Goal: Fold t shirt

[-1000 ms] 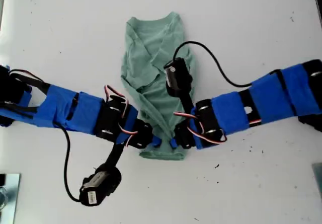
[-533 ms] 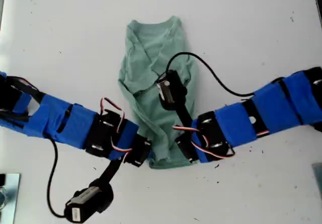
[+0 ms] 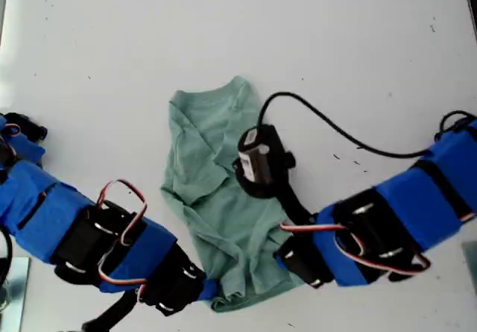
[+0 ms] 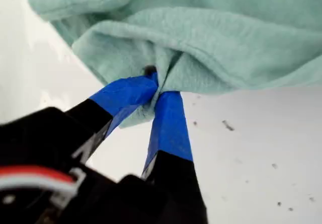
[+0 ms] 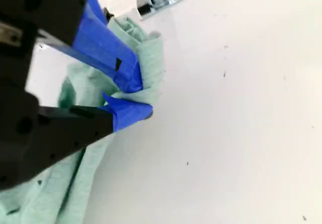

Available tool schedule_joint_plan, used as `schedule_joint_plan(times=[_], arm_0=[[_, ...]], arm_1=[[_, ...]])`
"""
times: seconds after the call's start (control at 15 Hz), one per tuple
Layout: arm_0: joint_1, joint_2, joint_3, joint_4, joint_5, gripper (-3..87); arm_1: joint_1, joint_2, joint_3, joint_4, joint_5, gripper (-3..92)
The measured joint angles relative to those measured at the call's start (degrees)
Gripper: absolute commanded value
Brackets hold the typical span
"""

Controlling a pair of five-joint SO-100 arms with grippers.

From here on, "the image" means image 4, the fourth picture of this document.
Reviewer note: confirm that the green t-shirt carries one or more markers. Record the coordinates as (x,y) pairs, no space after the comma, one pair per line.
(201,37)

